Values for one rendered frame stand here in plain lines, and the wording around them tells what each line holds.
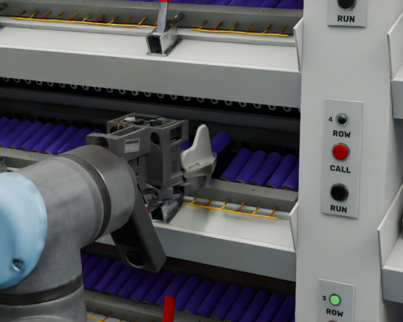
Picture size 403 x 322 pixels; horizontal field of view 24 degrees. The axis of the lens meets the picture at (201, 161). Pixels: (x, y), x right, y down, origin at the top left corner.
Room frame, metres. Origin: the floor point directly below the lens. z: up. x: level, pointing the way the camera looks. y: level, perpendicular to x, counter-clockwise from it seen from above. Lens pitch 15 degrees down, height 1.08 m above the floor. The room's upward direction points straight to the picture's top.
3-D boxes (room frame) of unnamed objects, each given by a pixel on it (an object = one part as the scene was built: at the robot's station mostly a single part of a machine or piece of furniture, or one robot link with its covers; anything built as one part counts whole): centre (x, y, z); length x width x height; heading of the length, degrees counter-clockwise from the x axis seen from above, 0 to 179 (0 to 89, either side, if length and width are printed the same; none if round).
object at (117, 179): (0.87, 0.11, 0.82); 0.10 x 0.05 x 0.09; 60
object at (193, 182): (0.98, 0.02, 0.80); 0.09 x 0.05 x 0.02; 146
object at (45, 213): (0.80, 0.15, 0.81); 0.12 x 0.09 x 0.10; 150
